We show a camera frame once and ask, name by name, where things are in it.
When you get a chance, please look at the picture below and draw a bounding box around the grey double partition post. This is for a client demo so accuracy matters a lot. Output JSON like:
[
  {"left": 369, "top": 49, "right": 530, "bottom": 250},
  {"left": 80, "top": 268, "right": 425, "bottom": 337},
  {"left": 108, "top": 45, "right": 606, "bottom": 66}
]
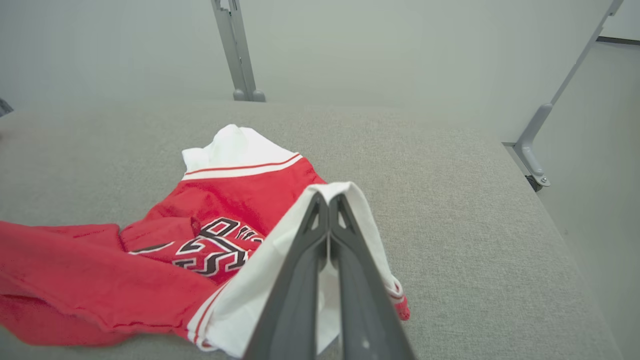
[{"left": 210, "top": 0, "right": 266, "bottom": 103}]

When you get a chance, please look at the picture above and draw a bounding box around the grey partition end support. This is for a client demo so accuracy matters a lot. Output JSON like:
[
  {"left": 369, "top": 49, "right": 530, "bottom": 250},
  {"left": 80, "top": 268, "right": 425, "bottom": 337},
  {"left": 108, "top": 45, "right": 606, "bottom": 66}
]
[{"left": 512, "top": 0, "right": 626, "bottom": 192}]

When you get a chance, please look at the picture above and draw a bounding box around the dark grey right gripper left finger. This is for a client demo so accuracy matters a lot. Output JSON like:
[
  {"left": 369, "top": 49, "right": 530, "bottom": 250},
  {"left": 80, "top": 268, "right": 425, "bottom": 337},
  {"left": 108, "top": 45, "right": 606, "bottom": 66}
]
[{"left": 242, "top": 193, "right": 331, "bottom": 360}]

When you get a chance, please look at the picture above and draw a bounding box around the red printed jersey shirt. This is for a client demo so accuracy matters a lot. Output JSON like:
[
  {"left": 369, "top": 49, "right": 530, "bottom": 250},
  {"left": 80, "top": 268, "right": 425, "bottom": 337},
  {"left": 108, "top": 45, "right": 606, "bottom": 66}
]
[{"left": 0, "top": 124, "right": 412, "bottom": 360}]

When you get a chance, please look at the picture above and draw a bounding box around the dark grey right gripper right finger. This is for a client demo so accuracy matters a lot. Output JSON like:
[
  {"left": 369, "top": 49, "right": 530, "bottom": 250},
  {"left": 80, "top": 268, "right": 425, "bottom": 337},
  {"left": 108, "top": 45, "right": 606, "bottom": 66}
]
[{"left": 329, "top": 193, "right": 416, "bottom": 360}]

